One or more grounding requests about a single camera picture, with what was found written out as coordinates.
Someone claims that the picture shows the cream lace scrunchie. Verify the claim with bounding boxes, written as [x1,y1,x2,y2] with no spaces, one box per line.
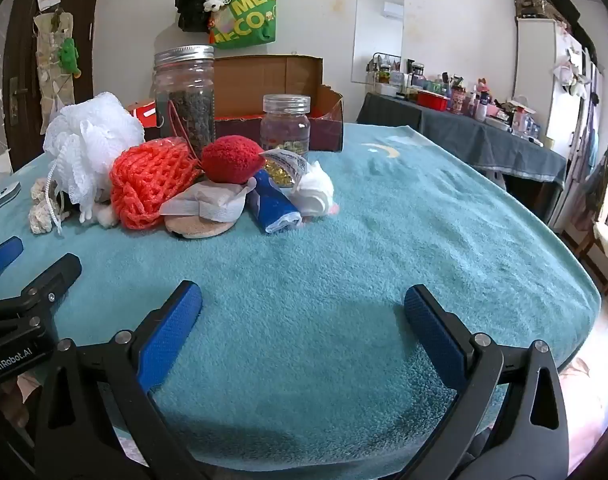
[28,180,70,235]

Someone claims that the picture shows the brown door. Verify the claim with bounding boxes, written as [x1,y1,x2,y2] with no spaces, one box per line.
[4,0,102,161]

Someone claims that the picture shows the cardboard box red inside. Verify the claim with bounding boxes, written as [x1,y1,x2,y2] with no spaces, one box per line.
[129,55,345,153]

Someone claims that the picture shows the clear bag gold capsules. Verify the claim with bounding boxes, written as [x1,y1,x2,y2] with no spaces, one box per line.
[259,149,309,189]

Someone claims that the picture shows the green plush toy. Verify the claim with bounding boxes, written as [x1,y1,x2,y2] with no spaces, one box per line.
[58,37,82,78]

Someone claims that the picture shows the short jar gold capsules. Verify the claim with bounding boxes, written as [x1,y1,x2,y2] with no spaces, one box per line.
[260,94,312,161]

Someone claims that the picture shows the patterned suitcase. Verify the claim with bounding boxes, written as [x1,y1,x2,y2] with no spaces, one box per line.
[514,0,562,20]

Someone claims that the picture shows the white small case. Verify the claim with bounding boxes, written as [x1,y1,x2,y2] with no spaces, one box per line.
[0,180,22,220]

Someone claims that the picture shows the beige hanging door organizer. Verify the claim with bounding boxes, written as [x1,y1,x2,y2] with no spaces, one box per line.
[33,9,77,116]

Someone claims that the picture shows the red plastic tray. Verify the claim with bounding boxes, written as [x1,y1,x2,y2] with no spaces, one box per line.
[416,89,451,111]

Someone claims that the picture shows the wooden stool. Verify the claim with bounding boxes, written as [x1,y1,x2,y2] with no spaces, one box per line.
[574,220,608,296]

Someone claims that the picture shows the door handle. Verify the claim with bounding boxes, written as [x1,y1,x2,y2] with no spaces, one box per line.
[8,77,20,126]

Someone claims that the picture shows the white cabinet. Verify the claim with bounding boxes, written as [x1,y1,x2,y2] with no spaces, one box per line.
[514,16,599,161]

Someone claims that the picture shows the beige round powder puff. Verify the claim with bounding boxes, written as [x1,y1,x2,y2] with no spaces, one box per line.
[164,212,239,240]

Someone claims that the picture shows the dark grey tablecloth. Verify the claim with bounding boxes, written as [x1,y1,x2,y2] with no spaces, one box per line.
[356,91,568,183]

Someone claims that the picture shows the wall mirror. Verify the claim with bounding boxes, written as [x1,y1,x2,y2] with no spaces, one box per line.
[351,0,405,86]

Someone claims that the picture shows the red knitted pouch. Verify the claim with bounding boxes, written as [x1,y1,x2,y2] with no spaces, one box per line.
[202,135,265,185]

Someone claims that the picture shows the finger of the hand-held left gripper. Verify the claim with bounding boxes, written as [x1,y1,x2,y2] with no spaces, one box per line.
[0,253,82,343]
[0,236,25,286]

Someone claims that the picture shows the blue bandage roll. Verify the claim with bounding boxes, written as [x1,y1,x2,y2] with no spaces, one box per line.
[249,170,303,235]

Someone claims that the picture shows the grey white mesh pouch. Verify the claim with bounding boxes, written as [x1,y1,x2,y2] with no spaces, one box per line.
[159,180,257,223]

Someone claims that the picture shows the white cloth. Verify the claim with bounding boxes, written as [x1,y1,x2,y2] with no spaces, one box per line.
[290,160,335,218]

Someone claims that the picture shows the pink patterned sheet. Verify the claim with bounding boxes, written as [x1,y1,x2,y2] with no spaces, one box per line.
[554,305,608,466]

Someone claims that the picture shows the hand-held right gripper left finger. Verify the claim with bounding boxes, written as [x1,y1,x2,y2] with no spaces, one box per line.
[34,280,219,480]

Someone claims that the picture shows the green tote bag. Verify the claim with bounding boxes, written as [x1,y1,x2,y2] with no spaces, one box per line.
[209,0,279,51]

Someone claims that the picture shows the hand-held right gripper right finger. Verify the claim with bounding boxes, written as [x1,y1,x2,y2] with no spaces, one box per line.
[404,284,569,480]

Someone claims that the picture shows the tall glass jar dried leaves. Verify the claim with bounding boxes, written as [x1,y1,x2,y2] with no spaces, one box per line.
[153,45,217,158]

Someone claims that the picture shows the white mesh bath pouf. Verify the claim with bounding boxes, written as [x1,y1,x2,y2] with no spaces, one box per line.
[43,92,146,235]

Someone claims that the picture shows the orange foam net sleeve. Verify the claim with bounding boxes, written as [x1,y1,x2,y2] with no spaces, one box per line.
[109,139,205,231]

